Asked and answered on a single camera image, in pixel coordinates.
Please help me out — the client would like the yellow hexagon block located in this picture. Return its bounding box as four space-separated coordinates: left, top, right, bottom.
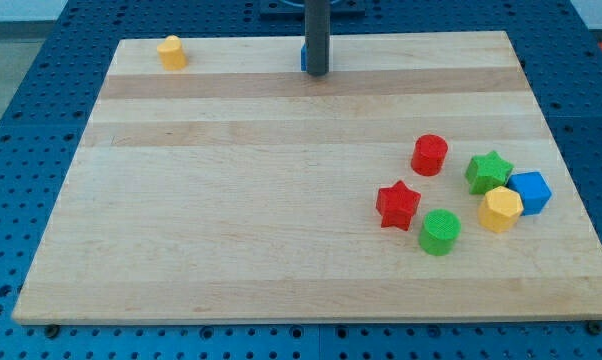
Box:
477 186 524 233

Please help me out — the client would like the grey cylindrical robot arm rod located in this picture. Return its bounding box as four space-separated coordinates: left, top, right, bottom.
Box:
304 0 330 76

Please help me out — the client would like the blue cube block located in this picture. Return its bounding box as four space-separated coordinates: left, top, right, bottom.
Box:
506 171 552 216

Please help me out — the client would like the blue block behind rod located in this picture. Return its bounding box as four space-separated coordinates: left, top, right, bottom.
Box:
300 43 307 72

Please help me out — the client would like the green star block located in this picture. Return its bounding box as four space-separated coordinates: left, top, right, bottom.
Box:
464 151 514 195

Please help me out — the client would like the red star block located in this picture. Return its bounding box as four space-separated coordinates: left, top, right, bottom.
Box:
375 180 421 231

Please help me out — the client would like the wooden board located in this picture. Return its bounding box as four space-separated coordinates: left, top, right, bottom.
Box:
12 31 602 325

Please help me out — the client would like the green cylinder block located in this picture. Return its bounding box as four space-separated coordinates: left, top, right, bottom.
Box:
418 209 461 256

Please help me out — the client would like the red cylinder block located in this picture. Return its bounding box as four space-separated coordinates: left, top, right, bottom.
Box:
410 134 448 176

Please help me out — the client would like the yellow heart block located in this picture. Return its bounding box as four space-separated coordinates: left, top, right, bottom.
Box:
156 35 188 71

